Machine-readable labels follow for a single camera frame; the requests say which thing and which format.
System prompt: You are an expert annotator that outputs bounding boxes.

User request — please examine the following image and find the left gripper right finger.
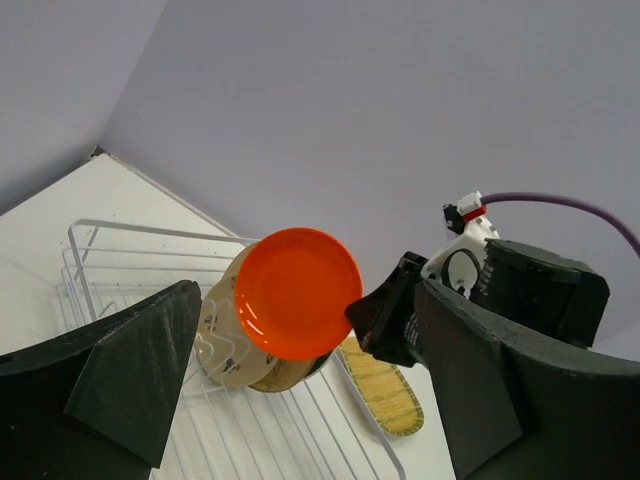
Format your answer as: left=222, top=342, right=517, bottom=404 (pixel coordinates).
left=415, top=281, right=639, bottom=479

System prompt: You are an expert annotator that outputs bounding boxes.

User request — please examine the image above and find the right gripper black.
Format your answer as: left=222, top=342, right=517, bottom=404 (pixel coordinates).
left=345, top=239, right=610, bottom=367

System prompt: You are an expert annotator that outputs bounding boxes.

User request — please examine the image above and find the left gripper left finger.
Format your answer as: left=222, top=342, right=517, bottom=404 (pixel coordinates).
left=1, top=280, right=201, bottom=479

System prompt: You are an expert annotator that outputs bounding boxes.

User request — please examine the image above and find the yellow bamboo pattern plate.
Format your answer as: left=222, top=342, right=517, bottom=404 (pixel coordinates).
left=340, top=337, right=424, bottom=437

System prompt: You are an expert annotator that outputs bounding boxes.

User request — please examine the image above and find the orange round plate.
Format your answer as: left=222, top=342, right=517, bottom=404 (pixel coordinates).
left=234, top=227, right=363, bottom=360

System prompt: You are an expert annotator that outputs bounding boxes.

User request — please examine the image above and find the beige floral square plate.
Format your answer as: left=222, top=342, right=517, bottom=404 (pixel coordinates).
left=223, top=244, right=315, bottom=393

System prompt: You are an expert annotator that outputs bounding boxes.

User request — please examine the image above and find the small beige flower plate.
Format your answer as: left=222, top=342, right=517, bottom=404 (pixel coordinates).
left=194, top=278, right=277, bottom=387

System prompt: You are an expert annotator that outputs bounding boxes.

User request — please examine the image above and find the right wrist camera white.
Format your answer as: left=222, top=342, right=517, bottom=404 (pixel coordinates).
left=421, top=191, right=500, bottom=297

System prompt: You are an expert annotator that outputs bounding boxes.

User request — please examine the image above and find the clear wire dish rack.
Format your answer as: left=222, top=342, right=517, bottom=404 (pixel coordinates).
left=58, top=219, right=406, bottom=479

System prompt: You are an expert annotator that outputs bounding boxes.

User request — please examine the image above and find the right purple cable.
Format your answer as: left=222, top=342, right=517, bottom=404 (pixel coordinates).
left=482, top=191, right=640, bottom=261

